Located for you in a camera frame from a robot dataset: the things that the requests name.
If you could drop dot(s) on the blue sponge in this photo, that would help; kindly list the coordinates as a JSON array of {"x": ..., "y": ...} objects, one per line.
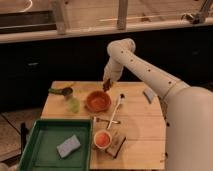
[{"x": 68, "y": 146}]

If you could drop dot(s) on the grey blue cloth piece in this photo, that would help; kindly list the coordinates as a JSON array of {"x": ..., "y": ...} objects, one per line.
[{"x": 149, "y": 94}]

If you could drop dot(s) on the small orange cup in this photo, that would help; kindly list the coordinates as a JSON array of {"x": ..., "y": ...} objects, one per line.
[{"x": 102, "y": 139}]

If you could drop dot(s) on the light green plastic object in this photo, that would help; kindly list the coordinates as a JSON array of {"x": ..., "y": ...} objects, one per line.
[{"x": 74, "y": 104}]

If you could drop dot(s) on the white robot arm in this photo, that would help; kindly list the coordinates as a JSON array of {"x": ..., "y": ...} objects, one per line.
[{"x": 189, "y": 115}]

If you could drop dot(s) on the red bowl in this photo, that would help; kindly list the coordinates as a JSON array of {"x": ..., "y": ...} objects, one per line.
[{"x": 98, "y": 101}]

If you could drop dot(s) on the wooden folding table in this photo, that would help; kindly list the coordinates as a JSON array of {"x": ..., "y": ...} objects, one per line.
[{"x": 142, "y": 123}]

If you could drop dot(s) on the green plastic tray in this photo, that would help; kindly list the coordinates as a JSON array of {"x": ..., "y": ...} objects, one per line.
[{"x": 40, "y": 153}]

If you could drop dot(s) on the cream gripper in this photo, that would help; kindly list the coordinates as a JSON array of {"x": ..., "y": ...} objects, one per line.
[{"x": 112, "y": 71}]

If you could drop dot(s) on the metal fork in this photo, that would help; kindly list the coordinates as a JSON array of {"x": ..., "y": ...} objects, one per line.
[{"x": 96, "y": 119}]

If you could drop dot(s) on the green measuring scoop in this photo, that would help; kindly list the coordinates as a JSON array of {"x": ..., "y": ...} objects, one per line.
[{"x": 66, "y": 92}]

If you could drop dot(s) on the dark red grape bunch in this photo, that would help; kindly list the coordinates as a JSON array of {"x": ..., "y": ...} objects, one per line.
[{"x": 107, "y": 85}]

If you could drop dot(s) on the wooden block with dark base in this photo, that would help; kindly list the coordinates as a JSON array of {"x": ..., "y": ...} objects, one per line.
[{"x": 118, "y": 138}]

